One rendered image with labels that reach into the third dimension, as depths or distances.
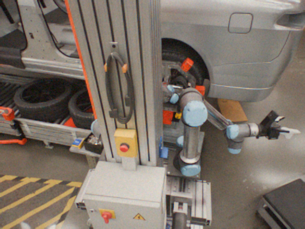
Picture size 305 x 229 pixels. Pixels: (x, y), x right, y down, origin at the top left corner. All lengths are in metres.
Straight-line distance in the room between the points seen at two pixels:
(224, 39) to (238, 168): 1.39
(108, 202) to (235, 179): 1.85
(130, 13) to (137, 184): 0.72
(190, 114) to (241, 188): 1.65
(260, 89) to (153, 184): 1.58
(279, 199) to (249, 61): 1.14
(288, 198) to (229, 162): 0.78
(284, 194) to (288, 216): 0.19
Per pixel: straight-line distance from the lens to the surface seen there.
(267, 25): 2.19
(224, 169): 2.85
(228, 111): 3.57
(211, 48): 2.26
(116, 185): 1.18
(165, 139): 2.89
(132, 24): 0.82
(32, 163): 3.20
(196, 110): 1.19
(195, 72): 2.36
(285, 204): 2.35
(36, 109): 3.13
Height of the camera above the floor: 2.18
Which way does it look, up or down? 39 degrees down
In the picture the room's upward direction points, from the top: 3 degrees counter-clockwise
